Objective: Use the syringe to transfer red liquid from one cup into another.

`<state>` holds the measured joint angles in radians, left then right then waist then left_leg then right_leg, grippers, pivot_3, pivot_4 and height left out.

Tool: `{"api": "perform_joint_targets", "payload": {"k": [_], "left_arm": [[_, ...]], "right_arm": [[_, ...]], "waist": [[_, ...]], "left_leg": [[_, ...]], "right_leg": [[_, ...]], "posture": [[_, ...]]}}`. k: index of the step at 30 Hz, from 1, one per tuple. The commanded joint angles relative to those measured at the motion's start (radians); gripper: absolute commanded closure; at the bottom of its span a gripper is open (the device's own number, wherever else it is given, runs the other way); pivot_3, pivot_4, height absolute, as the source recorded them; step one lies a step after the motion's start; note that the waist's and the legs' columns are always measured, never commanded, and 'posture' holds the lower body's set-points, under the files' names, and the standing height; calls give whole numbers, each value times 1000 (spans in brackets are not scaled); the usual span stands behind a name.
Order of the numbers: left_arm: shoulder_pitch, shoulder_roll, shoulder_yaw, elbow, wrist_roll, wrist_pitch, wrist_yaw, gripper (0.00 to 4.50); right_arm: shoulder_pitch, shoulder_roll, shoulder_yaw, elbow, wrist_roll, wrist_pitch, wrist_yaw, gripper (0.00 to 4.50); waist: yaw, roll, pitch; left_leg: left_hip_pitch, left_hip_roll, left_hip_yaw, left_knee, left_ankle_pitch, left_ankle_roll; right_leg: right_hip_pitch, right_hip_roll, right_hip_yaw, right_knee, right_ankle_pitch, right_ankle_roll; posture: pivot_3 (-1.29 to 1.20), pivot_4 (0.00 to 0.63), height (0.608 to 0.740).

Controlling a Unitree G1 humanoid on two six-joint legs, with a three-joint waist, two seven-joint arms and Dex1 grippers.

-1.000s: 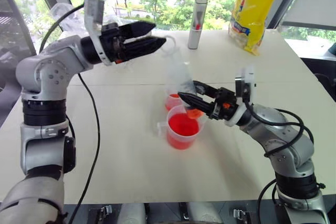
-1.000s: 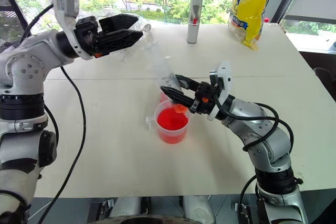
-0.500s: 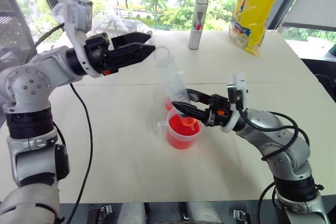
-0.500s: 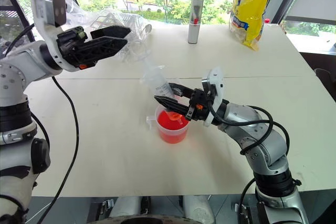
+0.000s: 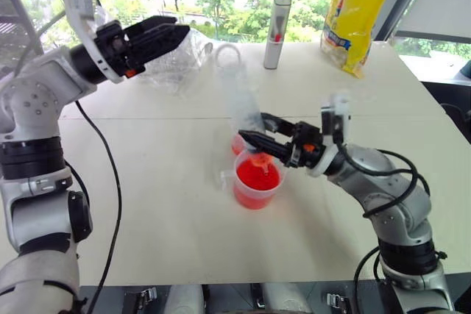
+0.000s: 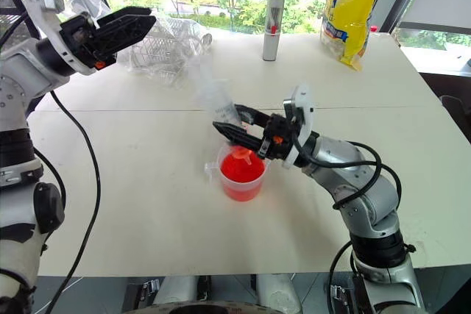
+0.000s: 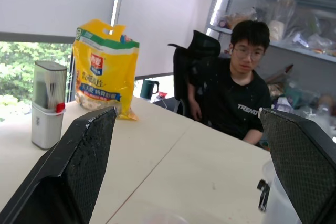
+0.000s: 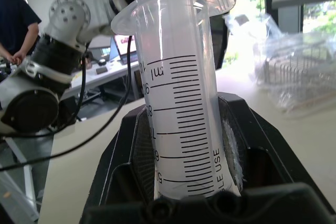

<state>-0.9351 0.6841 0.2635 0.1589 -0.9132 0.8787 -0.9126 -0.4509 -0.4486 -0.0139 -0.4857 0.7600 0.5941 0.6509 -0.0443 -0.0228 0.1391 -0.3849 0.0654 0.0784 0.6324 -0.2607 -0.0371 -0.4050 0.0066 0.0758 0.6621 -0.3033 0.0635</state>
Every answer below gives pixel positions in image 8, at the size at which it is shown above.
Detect person in dark blue shirt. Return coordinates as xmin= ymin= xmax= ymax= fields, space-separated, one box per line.
xmin=0 ymin=0 xmax=43 ymax=66

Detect open laptop with red screen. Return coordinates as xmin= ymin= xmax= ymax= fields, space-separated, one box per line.
xmin=113 ymin=34 xmax=140 ymax=65

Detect white office desk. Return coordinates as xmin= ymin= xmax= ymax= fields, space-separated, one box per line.
xmin=59 ymin=58 xmax=143 ymax=100

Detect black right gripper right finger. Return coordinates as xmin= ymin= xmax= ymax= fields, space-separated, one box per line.
xmin=217 ymin=92 xmax=317 ymax=196

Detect metal wire rack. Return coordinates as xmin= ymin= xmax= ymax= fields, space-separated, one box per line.
xmin=264 ymin=42 xmax=336 ymax=91

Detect small dark computer monitor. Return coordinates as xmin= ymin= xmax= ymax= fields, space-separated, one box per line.
xmin=88 ymin=47 xmax=112 ymax=63

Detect large clear plastic syringe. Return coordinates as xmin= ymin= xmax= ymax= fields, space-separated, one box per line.
xmin=110 ymin=0 xmax=236 ymax=200

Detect grey metal table frame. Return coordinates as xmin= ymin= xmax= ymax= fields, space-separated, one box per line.
xmin=0 ymin=137 xmax=40 ymax=224

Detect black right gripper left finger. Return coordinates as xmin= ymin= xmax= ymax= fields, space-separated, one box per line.
xmin=88 ymin=105 xmax=156 ymax=207

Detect crumpled clear plastic bag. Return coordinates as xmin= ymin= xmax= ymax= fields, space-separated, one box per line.
xmin=223 ymin=13 xmax=336 ymax=116

